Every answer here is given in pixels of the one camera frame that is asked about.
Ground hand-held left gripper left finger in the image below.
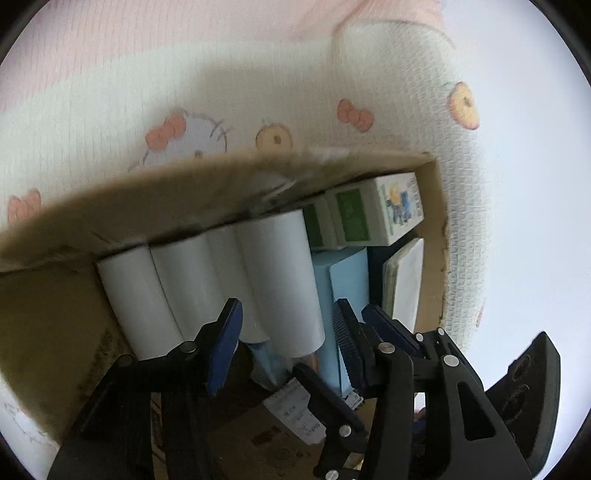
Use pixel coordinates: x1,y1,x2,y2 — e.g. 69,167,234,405
46,298,243,480

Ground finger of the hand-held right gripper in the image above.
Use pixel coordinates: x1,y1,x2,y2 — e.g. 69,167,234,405
362,304,456,365
293,362,371,480

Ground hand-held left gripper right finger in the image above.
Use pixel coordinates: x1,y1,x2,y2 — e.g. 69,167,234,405
331,298,533,480

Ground light blue tissue pack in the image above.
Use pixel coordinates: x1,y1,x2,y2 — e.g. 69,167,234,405
310,246,371,398

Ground white paper roll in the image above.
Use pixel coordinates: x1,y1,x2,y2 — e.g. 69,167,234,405
150,234,228,341
237,209,327,359
96,246,182,361
206,225,271,344

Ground brown cardboard box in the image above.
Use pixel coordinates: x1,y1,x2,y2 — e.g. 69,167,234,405
0,147,451,480

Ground white paper slip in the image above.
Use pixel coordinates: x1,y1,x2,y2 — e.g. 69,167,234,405
262,377,326,447

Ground blue packet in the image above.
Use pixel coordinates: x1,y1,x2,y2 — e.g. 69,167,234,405
249,340,280,391

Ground flat white packet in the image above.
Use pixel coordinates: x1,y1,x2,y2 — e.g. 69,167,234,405
381,237,426,334

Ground white box with green label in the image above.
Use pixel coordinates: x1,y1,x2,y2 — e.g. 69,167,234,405
302,200,345,251
324,172,424,247

